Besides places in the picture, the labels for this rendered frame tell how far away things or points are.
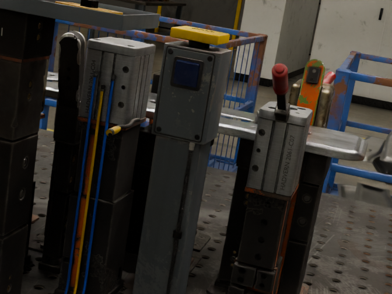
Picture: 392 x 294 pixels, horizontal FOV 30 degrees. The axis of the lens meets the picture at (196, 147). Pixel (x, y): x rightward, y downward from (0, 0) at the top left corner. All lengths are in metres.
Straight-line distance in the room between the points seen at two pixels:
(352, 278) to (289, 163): 0.51
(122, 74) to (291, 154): 0.27
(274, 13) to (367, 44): 1.17
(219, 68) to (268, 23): 8.27
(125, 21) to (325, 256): 0.85
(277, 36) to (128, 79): 8.07
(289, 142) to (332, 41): 8.06
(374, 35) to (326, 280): 7.69
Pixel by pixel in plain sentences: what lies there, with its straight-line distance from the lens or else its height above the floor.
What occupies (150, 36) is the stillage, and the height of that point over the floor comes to 0.93.
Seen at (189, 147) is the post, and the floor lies 1.02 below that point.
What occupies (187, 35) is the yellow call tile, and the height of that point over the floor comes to 1.15.
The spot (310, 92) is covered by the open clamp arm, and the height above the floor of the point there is 1.05.
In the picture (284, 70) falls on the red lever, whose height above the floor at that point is 1.13.
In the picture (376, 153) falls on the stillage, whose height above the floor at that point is 0.55.
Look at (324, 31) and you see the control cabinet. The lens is 9.07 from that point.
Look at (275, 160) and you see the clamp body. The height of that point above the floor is 0.99.
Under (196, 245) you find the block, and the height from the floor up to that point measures 0.70.
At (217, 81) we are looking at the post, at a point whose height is 1.11.
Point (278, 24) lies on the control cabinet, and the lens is 9.10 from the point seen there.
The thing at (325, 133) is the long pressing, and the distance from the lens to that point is 1.25.
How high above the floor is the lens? 1.23
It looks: 13 degrees down
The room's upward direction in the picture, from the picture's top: 9 degrees clockwise
